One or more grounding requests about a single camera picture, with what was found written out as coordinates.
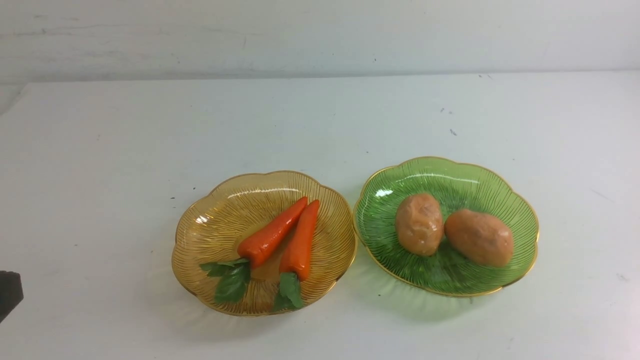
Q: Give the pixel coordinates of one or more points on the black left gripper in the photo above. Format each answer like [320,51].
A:
[11,292]

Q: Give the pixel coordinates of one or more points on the toy carrot with leaves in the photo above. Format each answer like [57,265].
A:
[270,235]

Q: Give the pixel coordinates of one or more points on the toy potato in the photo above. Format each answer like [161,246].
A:
[481,237]
[419,224]

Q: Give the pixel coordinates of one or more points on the amber ribbed plastic plate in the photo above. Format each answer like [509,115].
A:
[205,259]

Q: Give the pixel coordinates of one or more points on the green ribbed plastic plate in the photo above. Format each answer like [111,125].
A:
[455,185]

